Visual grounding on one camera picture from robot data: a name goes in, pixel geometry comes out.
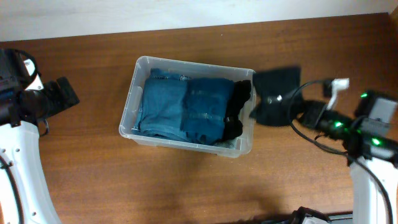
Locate small black clothing bundle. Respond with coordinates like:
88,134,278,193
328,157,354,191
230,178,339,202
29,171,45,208
249,65,303,127

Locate black taped clothing bundle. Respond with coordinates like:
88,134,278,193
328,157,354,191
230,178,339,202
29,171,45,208
221,80,252,141

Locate light blue jeans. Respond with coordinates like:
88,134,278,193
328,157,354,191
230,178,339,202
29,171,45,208
214,138,238,149

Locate dark blue jeans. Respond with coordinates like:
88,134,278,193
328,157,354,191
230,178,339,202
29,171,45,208
131,68,190,142

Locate blue taped clothing bundle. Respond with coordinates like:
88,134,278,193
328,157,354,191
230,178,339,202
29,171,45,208
180,78,234,145

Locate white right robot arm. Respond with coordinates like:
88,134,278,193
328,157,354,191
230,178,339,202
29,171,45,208
293,91,397,223

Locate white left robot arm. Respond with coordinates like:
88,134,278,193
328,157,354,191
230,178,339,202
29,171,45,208
1,49,80,223

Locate clear plastic storage bin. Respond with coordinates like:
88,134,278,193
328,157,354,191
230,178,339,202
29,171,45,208
119,56,257,158

